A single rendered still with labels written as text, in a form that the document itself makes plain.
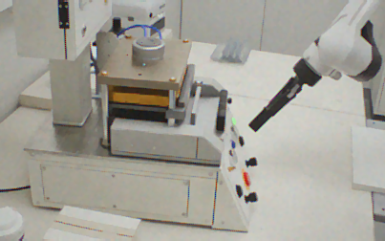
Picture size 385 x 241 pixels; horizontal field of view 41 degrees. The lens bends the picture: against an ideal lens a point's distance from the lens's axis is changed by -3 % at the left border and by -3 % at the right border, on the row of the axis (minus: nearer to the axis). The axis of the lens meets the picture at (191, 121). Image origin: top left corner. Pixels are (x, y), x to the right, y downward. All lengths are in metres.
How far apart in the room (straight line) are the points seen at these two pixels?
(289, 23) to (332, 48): 2.56
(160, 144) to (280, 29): 2.68
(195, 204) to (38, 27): 0.53
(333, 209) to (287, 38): 2.49
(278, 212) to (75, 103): 0.58
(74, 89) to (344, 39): 0.64
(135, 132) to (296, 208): 0.48
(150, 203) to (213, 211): 0.15
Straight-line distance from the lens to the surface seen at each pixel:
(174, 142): 1.17
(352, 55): 1.22
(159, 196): 1.24
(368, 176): 1.55
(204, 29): 3.87
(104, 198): 1.28
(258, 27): 3.79
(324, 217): 1.39
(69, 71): 1.28
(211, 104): 1.36
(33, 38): 1.14
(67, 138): 1.29
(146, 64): 1.22
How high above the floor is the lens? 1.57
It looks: 28 degrees down
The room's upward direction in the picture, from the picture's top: 3 degrees clockwise
